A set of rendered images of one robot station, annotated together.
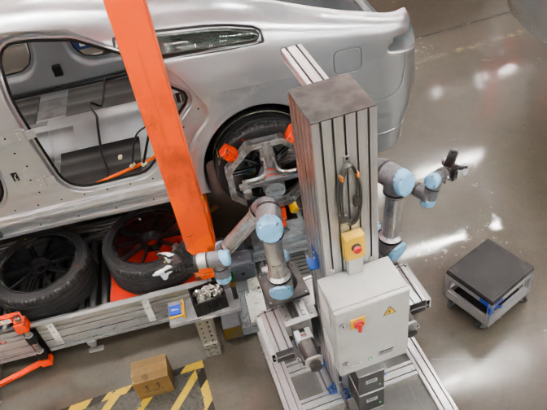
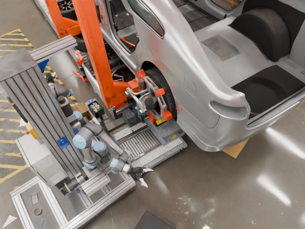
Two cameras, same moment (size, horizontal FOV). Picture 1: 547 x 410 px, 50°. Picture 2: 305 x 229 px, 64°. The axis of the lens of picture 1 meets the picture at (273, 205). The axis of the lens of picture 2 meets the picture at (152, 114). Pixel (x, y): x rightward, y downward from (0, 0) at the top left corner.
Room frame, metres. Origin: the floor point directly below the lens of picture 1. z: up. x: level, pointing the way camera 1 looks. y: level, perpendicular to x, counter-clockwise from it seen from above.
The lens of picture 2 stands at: (2.08, -1.80, 3.01)
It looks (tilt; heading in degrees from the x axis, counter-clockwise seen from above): 52 degrees down; 67
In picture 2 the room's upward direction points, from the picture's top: 5 degrees counter-clockwise
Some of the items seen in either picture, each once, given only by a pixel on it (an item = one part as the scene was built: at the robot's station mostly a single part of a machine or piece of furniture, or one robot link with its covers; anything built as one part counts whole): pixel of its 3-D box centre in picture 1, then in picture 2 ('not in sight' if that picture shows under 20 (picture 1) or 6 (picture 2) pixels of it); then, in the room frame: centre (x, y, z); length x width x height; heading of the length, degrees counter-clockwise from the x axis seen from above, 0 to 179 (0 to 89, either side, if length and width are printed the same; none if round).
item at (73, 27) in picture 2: not in sight; (79, 22); (2.60, 2.42, 0.69); 0.52 x 0.17 x 0.35; 5
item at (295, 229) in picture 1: (274, 215); (164, 118); (3.03, 0.01, 0.32); 0.40 x 0.30 x 0.28; 95
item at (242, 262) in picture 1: (239, 257); (137, 115); (2.75, 0.29, 0.26); 0.42 x 0.18 x 0.35; 5
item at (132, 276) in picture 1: (154, 247); (128, 82); (2.86, 0.85, 0.39); 0.66 x 0.66 x 0.24
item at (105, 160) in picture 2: not in sight; (102, 154); (2.08, -0.46, 0.87); 0.15 x 0.15 x 0.10
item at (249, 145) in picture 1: (269, 173); (151, 98); (2.86, -0.01, 0.85); 0.54 x 0.07 x 0.54; 95
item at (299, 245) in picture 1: (277, 234); (164, 126); (3.03, 0.01, 0.13); 0.50 x 0.36 x 0.10; 95
